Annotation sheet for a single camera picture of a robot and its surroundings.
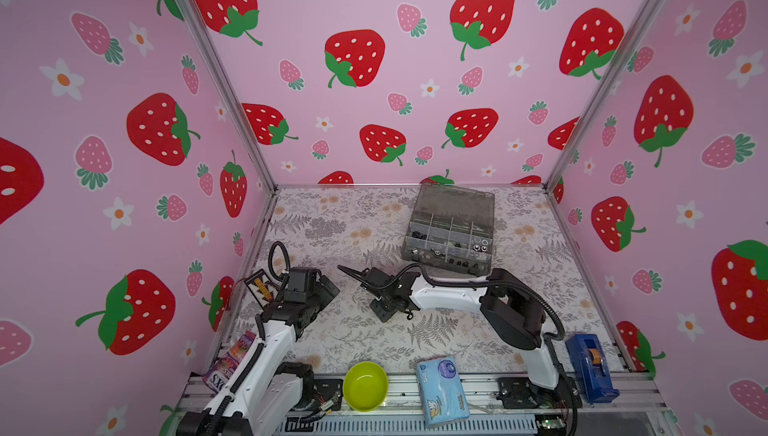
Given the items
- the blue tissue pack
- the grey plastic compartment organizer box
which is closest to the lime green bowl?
the blue tissue pack

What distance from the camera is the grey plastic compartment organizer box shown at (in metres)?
1.00

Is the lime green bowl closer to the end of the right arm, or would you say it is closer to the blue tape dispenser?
the end of the right arm

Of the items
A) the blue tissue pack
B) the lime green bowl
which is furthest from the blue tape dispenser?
the lime green bowl

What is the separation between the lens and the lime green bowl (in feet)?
2.44

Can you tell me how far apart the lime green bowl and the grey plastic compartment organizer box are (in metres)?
0.36

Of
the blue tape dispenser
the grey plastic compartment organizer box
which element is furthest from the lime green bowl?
the blue tape dispenser

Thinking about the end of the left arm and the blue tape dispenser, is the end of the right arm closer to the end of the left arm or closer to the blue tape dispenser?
the end of the left arm

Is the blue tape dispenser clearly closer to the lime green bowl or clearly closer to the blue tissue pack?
the blue tissue pack

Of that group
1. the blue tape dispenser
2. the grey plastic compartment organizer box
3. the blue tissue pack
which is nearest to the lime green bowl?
the blue tissue pack

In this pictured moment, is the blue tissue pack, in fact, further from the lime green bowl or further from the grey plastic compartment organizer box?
the grey plastic compartment organizer box

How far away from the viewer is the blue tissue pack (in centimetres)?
68

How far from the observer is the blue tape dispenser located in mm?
714

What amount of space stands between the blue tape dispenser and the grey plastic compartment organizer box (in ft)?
1.04

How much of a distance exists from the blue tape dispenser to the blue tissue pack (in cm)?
31
